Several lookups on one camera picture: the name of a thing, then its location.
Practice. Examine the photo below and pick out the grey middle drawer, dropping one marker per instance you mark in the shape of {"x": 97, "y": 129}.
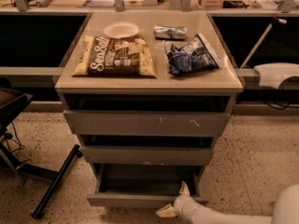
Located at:
{"x": 147, "y": 155}

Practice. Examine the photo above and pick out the grey drawer cabinet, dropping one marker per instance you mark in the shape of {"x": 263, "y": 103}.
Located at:
{"x": 209, "y": 91}

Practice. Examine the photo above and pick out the grey drawer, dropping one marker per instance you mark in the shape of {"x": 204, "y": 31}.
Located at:
{"x": 147, "y": 155}
{"x": 143, "y": 186}
{"x": 201, "y": 124}

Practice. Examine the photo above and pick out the grey bottom drawer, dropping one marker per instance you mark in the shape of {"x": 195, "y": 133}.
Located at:
{"x": 143, "y": 186}

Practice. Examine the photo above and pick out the grey top drawer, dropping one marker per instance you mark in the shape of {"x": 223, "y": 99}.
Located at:
{"x": 201, "y": 124}

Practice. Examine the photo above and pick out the white rod with black tip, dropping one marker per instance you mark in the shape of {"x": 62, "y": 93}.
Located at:
{"x": 273, "y": 21}

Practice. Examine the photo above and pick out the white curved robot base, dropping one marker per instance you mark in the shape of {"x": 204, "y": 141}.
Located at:
{"x": 274, "y": 74}

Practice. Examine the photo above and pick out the brown sea salt chip bag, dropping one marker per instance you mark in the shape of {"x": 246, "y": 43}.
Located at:
{"x": 103, "y": 56}

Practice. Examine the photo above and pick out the blue crumpled chip bag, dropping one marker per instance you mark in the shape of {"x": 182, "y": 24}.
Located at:
{"x": 191, "y": 58}

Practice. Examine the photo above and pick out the white paper plate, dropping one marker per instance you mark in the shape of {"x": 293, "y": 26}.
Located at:
{"x": 121, "y": 29}

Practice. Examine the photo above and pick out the crushed silver can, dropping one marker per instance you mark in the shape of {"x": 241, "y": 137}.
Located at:
{"x": 168, "y": 32}

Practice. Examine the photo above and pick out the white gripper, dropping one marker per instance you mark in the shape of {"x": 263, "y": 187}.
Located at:
{"x": 181, "y": 203}

